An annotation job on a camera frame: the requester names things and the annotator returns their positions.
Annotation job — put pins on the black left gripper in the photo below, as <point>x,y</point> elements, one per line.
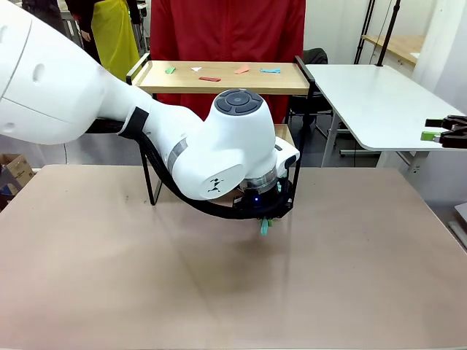
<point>255,203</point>

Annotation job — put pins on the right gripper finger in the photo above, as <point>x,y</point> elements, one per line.
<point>430,136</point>
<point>434,123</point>

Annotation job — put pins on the teal microfiber duster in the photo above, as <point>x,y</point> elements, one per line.
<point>263,229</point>

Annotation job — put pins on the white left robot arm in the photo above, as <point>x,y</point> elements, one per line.
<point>54,91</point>

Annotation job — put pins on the aproned person's bare hand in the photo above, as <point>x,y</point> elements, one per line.
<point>87,36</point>

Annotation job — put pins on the white side table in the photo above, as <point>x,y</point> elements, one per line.
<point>372,109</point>

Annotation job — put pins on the wooden background table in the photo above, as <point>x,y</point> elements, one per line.
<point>397,45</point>

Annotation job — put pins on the thick black stand pole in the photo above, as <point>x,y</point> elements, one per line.
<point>389,33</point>

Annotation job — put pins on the thin black tripod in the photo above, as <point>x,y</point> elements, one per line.
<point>365,32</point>

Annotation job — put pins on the red paper scrap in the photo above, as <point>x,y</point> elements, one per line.
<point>209,78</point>

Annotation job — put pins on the orange paper scrap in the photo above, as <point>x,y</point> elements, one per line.
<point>242,70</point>

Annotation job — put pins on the black office chair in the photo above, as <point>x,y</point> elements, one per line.
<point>315,56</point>

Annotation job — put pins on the white paper scrap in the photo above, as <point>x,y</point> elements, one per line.
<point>197,69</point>

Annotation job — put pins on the green paper scrap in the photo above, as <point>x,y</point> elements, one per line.
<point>170,70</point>

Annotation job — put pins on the person in red jacket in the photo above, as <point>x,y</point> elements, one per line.
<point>226,29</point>

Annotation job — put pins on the person in yellow apron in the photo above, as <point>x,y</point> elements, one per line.
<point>113,33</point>

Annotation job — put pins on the brown cardboard box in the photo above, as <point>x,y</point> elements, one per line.
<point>16,167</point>

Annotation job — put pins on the grey metal bracket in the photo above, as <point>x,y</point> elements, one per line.
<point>460,233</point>

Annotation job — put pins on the two-tier wooden shelf black frame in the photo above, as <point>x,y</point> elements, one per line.
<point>175,86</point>

